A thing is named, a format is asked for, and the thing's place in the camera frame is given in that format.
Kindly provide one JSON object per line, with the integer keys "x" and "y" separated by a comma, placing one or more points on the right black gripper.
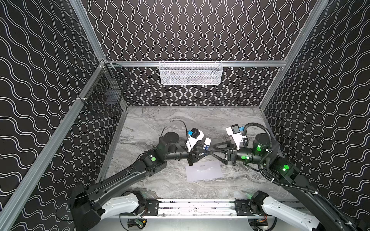
{"x": 230, "y": 156}

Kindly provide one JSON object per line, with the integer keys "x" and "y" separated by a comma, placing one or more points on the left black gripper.
{"x": 192, "y": 156}

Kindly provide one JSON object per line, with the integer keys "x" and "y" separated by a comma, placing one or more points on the blue white glue stick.
{"x": 207, "y": 143}

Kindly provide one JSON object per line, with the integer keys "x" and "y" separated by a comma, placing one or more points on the lavender envelope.
{"x": 204, "y": 171}

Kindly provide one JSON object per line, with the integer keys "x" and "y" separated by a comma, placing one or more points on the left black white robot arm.
{"x": 89, "y": 205}

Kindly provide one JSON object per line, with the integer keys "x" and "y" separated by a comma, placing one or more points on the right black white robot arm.
{"x": 323, "y": 216}

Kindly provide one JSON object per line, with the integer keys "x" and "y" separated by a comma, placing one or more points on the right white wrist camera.
{"x": 236, "y": 132}

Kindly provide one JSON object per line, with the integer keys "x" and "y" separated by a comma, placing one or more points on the aluminium front rail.
{"x": 199, "y": 208}

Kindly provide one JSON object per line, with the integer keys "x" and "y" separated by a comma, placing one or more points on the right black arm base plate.
{"x": 247, "y": 207}

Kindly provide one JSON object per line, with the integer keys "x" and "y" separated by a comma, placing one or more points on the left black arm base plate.
{"x": 150, "y": 207}

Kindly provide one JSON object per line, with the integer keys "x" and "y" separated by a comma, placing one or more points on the white wire mesh basket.
{"x": 190, "y": 72}

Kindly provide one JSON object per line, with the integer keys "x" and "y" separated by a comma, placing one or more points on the black wire basket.
{"x": 102, "y": 94}

